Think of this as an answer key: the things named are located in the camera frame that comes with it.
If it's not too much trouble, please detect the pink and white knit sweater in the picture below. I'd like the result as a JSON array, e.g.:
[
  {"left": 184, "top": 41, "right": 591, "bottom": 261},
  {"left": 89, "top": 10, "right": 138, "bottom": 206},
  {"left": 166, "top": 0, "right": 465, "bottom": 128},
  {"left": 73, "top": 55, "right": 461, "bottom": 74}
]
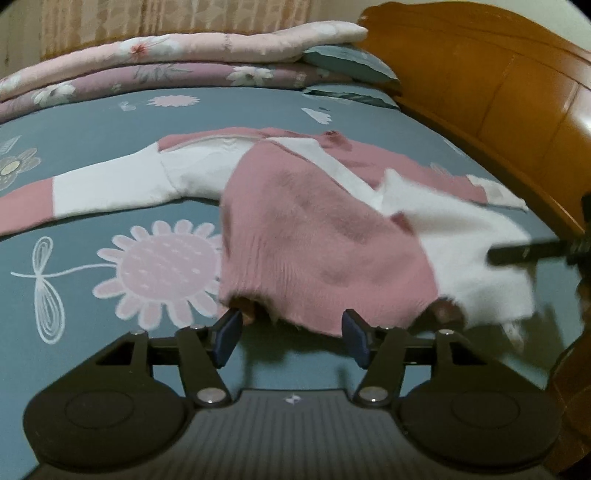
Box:
[{"left": 1, "top": 127, "right": 535, "bottom": 348}]

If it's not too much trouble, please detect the wooden headboard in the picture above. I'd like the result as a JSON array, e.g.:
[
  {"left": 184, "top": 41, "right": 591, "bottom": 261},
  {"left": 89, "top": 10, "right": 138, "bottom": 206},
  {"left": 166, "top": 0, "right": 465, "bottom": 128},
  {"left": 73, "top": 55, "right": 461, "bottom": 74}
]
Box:
[{"left": 359, "top": 2, "right": 590, "bottom": 238}]

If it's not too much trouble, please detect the blue lower pillow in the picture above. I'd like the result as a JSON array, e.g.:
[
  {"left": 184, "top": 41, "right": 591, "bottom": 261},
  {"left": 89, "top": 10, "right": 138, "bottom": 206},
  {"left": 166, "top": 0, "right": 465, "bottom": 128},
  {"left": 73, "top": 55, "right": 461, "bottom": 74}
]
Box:
[{"left": 303, "top": 83, "right": 399, "bottom": 109}]

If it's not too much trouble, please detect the blue pillow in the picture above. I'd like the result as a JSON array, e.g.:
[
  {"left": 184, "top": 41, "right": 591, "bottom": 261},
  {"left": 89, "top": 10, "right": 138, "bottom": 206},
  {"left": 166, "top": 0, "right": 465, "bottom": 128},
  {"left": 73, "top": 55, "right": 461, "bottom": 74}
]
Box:
[
  {"left": 301, "top": 45, "right": 399, "bottom": 84},
  {"left": 303, "top": 83, "right": 399, "bottom": 109}
]

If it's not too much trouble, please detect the blue upper pillow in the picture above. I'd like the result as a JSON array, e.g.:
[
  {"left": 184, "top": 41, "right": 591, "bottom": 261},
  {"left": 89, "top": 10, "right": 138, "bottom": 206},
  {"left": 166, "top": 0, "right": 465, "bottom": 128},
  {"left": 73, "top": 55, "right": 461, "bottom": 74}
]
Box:
[{"left": 301, "top": 45, "right": 399, "bottom": 84}]

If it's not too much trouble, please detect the pink floral folded quilt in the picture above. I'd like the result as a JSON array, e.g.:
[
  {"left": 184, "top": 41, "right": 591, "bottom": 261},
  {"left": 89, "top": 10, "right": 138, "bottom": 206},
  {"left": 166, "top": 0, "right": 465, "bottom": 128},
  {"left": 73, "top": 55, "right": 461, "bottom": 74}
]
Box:
[{"left": 1, "top": 20, "right": 368, "bottom": 101}]

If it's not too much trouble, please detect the mauve floral folded quilt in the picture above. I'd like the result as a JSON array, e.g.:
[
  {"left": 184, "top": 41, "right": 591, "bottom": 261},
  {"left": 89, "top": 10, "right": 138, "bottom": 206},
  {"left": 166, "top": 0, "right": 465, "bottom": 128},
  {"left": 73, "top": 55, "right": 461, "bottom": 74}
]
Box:
[{"left": 0, "top": 62, "right": 352, "bottom": 123}]

